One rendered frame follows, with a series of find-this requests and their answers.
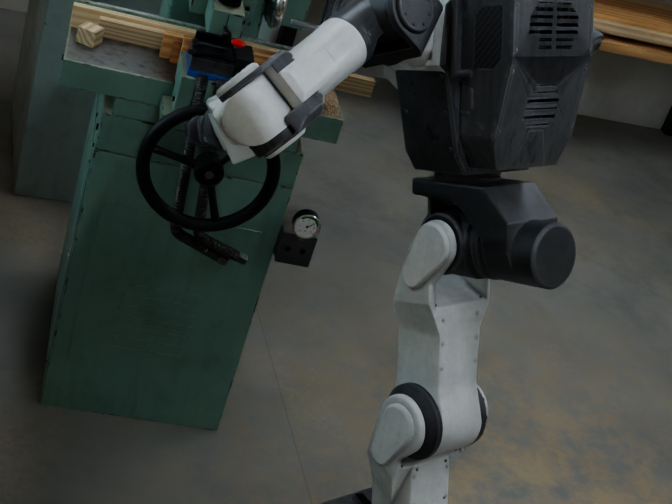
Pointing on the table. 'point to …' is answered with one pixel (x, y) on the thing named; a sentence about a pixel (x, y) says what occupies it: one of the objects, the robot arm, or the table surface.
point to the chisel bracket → (221, 14)
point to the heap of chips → (331, 105)
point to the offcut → (90, 34)
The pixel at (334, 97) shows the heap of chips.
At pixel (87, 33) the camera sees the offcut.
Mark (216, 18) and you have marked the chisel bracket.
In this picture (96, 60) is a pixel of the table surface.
